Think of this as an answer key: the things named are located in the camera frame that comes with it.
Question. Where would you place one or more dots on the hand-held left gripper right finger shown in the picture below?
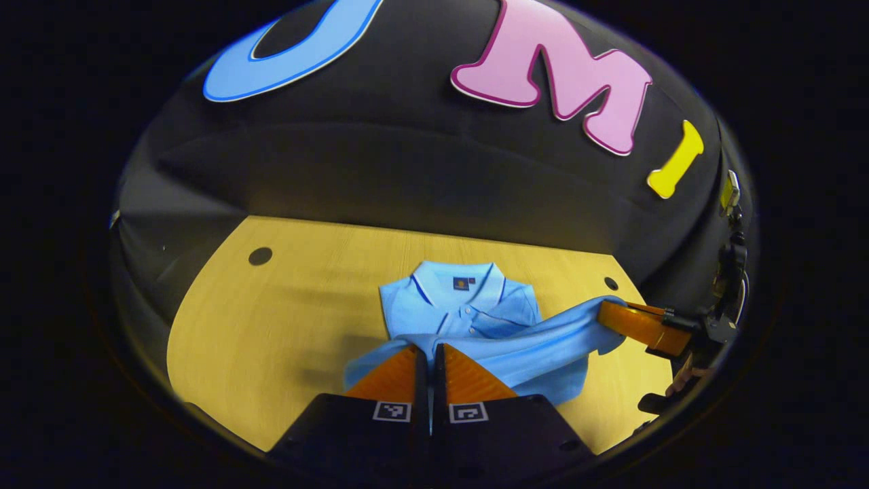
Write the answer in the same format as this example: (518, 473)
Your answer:
(440, 387)

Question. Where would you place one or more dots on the light blue T-shirt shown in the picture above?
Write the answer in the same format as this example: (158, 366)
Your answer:
(468, 305)

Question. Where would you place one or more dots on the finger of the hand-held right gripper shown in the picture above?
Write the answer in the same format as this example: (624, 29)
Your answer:
(638, 327)

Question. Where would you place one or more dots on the black backdrop cloth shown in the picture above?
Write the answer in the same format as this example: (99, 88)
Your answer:
(421, 170)

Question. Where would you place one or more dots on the white metal clip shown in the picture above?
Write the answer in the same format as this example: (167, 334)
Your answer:
(114, 218)

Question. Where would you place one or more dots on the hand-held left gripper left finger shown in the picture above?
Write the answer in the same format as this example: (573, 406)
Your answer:
(419, 387)

